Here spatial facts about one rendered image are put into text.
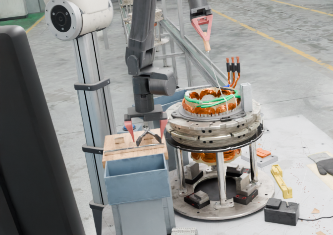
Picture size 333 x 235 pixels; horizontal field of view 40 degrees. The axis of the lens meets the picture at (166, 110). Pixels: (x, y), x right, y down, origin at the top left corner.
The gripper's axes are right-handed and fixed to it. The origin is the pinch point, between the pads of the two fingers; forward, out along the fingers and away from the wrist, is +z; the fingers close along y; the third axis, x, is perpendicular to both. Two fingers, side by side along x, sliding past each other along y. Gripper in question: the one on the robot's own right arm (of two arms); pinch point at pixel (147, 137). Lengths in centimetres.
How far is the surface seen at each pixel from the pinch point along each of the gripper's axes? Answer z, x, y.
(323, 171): 27, 16, 62
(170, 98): 5, 49, 12
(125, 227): 18.7, -17.8, -9.0
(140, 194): 8.0, -19.0, -3.6
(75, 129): 120, 317, -67
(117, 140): 1.4, 3.6, -9.2
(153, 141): 2.0, 1.2, 1.8
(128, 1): 19, 504, 1
